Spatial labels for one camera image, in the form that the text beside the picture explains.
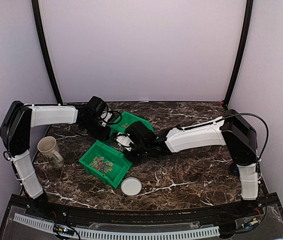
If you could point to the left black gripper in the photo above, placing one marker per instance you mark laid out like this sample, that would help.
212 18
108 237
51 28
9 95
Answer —
104 136

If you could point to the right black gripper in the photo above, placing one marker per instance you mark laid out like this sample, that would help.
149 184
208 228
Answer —
134 159

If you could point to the green three-compartment bin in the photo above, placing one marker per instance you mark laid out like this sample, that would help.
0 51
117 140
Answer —
100 148

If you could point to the white jar lid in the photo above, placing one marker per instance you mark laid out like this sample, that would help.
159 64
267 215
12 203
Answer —
131 186

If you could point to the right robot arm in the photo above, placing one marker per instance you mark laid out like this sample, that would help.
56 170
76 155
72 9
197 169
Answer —
230 130

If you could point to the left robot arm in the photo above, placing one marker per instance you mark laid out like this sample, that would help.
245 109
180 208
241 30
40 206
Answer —
15 131

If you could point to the wrapped colourful candies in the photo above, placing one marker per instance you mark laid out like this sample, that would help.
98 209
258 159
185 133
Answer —
115 145

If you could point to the green yellow gummy candies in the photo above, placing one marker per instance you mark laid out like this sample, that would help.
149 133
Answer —
125 125

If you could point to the star gummy candies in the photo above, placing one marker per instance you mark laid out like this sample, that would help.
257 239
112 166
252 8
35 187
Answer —
102 165

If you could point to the beige ceramic mug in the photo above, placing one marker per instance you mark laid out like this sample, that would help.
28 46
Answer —
49 148

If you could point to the dark blue mug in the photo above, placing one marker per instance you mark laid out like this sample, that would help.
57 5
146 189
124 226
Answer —
234 170

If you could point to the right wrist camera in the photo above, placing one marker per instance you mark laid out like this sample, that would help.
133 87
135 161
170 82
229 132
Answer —
136 136

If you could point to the black front rail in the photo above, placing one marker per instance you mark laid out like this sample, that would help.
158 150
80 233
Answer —
219 215

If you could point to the white slotted cable duct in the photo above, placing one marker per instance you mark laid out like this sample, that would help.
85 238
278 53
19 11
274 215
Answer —
105 231

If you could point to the left black frame post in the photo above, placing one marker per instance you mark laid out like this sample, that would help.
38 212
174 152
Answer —
44 50

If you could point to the black frame post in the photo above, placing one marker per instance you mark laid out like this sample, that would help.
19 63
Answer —
44 50
240 53

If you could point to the right black frame post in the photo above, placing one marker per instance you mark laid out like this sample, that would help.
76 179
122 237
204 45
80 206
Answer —
240 53

